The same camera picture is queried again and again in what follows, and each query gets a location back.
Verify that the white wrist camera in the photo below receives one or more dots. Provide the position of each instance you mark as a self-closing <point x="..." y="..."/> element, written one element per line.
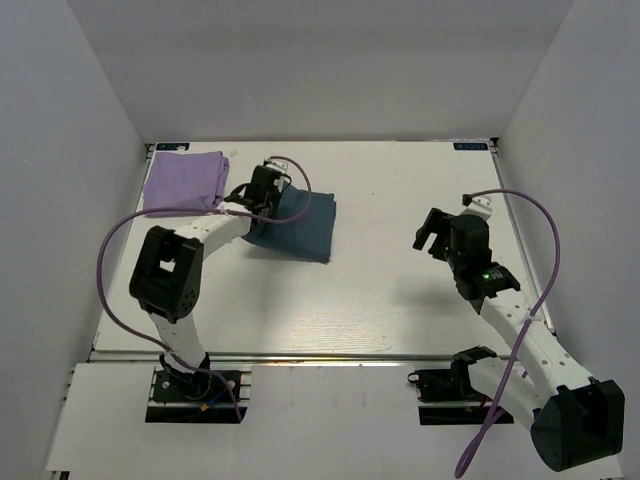
<point x="281" y="168"/>
<point x="480" y="206"/>

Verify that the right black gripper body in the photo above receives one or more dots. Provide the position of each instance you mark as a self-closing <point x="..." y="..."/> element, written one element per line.
<point x="453" y="257"/>

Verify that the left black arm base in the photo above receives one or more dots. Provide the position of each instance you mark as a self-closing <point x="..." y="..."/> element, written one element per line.
<point x="206" y="401"/>

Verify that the dark teal t-shirt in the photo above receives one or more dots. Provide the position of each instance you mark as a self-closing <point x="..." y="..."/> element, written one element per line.
<point x="308" y="238"/>

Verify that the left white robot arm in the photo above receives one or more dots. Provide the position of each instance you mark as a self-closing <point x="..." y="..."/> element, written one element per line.
<point x="166" y="280"/>

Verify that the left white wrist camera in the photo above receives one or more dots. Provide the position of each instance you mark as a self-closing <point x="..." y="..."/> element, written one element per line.
<point x="281" y="168"/>

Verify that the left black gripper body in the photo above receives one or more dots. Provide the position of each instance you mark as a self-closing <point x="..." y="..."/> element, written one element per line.
<point x="274" y="203"/>

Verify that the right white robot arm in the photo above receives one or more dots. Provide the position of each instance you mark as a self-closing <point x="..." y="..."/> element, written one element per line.
<point x="572" y="417"/>

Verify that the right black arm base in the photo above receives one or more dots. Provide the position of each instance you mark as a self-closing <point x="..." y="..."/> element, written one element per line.
<point x="445" y="395"/>

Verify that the left blue table sticker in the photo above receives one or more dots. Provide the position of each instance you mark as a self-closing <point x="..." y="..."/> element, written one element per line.
<point x="169" y="146"/>

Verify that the blue table sticker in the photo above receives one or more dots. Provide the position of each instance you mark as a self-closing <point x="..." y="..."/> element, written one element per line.
<point x="470" y="146"/>
<point x="169" y="146"/>

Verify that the right blue table sticker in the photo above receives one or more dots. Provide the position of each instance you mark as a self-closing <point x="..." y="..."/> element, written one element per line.
<point x="470" y="146"/>

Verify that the folded lavender t-shirt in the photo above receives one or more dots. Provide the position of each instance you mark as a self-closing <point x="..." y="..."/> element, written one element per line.
<point x="186" y="181"/>

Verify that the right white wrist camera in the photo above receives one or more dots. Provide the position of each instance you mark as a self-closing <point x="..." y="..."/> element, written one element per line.
<point x="480" y="206"/>

